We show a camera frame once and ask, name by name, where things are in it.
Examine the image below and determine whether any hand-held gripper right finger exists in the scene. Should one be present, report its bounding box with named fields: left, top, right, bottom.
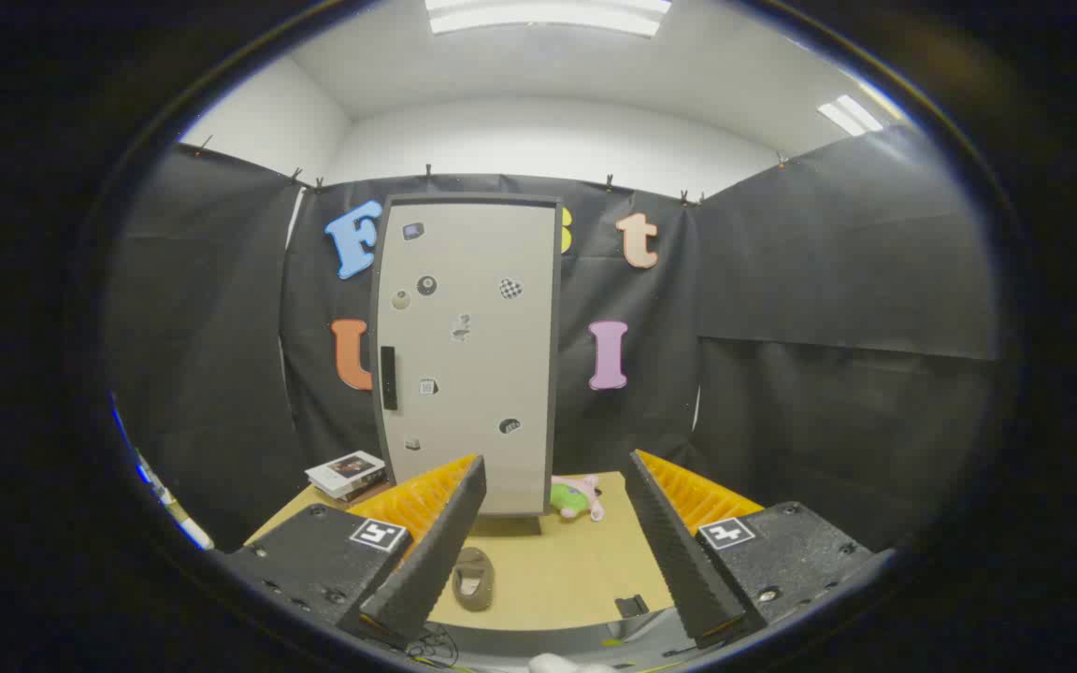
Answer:
left=629, top=450, right=876, bottom=651

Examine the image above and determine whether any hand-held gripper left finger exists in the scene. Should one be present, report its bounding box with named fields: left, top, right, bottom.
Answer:
left=221, top=454, right=488, bottom=651

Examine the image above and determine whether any brown fuzzy shoe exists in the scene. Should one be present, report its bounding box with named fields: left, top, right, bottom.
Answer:
left=452, top=548, right=495, bottom=612

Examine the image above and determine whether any beige shoe cabinet door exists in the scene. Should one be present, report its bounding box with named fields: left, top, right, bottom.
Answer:
left=376, top=201, right=558, bottom=517

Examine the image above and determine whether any grey shoe cabinet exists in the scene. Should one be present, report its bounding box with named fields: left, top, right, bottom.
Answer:
left=368, top=193, right=566, bottom=537

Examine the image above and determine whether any pink and green plush toy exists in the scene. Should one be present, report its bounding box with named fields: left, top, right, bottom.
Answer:
left=550, top=475, right=605, bottom=522

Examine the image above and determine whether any white book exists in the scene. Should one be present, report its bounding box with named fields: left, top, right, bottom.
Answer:
left=305, top=451, right=387, bottom=499

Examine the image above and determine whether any black backdrop cloth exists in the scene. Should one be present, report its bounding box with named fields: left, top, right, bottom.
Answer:
left=107, top=122, right=1002, bottom=552

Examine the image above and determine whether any small ceiling light panel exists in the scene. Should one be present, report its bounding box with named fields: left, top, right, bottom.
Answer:
left=817, top=93, right=885, bottom=137

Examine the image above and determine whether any long ceiling light panel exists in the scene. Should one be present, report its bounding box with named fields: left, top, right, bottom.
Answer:
left=424, top=0, right=672, bottom=38

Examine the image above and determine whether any black cable bundle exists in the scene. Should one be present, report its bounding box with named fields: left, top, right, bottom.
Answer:
left=405, top=622, right=460, bottom=666

